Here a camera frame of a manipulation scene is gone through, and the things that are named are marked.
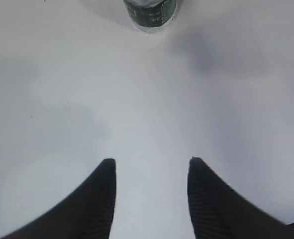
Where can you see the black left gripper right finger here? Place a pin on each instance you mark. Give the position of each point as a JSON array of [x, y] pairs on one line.
[[219, 212]]

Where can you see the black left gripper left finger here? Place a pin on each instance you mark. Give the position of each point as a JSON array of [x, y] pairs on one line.
[[87, 213]]

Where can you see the clear plastic water bottle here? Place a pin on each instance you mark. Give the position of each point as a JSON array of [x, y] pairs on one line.
[[151, 15]]

